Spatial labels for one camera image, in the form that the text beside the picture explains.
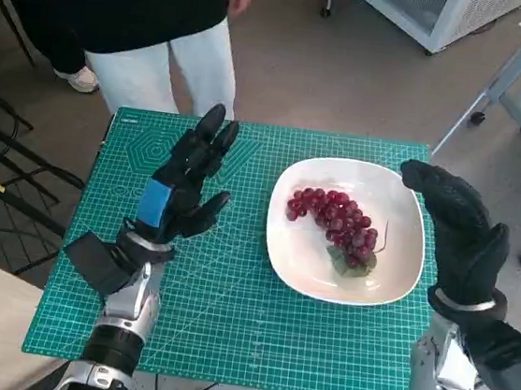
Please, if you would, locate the green cutting mat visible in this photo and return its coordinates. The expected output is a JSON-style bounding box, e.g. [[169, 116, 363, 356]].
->
[[19, 97, 451, 390]]

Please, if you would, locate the white mesh cabinet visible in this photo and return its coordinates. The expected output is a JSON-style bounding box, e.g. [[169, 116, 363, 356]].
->
[[345, 0, 521, 65]]

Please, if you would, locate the person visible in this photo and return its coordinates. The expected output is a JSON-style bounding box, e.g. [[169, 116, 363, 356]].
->
[[0, 0, 255, 131], [36, 31, 106, 95]]

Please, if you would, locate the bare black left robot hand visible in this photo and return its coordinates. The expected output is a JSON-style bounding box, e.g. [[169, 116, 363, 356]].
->
[[131, 94, 244, 253]]

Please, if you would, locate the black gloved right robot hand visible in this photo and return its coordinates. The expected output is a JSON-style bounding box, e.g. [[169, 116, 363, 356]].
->
[[384, 157, 519, 311]]

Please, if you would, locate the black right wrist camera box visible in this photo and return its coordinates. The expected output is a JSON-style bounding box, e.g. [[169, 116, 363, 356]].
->
[[458, 316, 521, 390]]

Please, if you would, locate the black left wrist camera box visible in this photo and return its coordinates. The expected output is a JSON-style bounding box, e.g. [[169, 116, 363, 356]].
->
[[56, 227, 137, 301]]

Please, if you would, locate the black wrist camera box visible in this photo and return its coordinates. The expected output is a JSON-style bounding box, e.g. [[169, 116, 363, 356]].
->
[[458, 316, 521, 390], [56, 227, 137, 301]]

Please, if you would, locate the black metal rack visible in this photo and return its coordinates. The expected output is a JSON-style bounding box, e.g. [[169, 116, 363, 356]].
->
[[0, 82, 97, 283]]

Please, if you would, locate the red toy grape bunch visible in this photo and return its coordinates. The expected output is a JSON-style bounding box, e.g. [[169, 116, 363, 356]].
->
[[278, 183, 396, 283]]

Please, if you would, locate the white square plate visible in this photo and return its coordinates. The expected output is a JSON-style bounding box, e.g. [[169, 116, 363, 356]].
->
[[258, 151, 436, 311]]

